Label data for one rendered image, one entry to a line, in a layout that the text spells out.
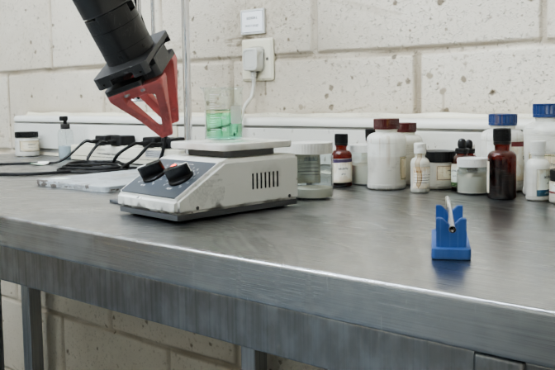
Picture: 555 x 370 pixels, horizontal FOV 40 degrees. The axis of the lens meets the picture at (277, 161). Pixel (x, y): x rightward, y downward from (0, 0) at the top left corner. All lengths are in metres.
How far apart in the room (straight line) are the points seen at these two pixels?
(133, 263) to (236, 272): 0.15
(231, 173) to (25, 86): 1.41
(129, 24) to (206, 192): 0.21
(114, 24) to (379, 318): 0.42
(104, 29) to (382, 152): 0.50
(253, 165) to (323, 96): 0.55
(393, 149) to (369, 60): 0.29
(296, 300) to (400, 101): 0.77
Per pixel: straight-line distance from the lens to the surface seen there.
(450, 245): 0.69
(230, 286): 0.71
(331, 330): 0.69
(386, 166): 1.17
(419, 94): 1.36
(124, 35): 0.84
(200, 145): 0.96
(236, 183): 0.93
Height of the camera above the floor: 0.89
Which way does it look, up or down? 5 degrees down
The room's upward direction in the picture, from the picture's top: 1 degrees counter-clockwise
